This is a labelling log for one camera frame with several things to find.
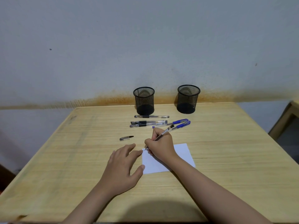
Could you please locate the person's right hand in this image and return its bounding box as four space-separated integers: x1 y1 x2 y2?
144 127 180 166

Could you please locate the person's left hand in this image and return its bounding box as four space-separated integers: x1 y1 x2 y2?
98 143 146 197

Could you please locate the clear black gel pen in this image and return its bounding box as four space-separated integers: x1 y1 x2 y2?
145 124 175 151

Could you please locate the white paper sheet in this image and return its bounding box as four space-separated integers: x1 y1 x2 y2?
142 143 196 175

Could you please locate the person's left forearm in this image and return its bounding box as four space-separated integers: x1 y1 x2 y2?
61 183 117 224

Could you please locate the person's right forearm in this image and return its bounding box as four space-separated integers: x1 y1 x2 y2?
169 156 273 224

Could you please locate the capped blue gel pen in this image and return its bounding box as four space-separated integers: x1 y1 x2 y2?
169 121 191 132
152 119 189 129

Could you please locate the black mesh pen cup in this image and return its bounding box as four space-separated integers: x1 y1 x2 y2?
133 86 155 116
176 84 201 114

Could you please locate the dark brown furniture piece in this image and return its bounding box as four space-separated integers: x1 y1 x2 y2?
0 163 16 193

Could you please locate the light wooden furniture frame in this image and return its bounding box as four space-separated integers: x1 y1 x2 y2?
268 100 299 141

